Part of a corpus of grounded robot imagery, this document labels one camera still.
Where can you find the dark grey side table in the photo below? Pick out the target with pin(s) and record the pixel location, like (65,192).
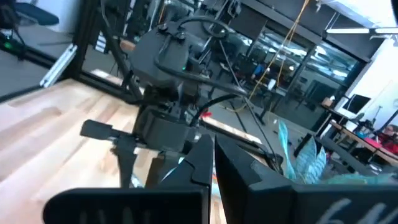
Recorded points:
(25,71)

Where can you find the orange pencil pink eraser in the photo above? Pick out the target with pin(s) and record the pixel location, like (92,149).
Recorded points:
(215,180)

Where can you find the silver aluminium extrusion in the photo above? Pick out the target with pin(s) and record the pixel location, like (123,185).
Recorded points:
(59,67)

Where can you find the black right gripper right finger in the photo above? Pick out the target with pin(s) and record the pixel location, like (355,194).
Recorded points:
(264,202)

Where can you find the green snake plant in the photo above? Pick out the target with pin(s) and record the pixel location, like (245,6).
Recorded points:
(311,165)

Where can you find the person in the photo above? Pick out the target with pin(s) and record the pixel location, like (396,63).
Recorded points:
(388,140)
(258,71)

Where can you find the black device with light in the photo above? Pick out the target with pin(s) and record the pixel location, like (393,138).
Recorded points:
(9,46)

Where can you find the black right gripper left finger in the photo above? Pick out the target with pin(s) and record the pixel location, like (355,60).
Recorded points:
(174,205)

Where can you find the wooden workbench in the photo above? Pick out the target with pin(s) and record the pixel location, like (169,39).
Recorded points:
(363,141)

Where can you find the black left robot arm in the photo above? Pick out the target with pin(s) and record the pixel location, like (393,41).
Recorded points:
(161,56)

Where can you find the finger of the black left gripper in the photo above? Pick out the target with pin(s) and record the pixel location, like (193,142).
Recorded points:
(127,161)
(157,168)

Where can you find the small black monitor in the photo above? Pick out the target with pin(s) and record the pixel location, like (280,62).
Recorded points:
(357,103)

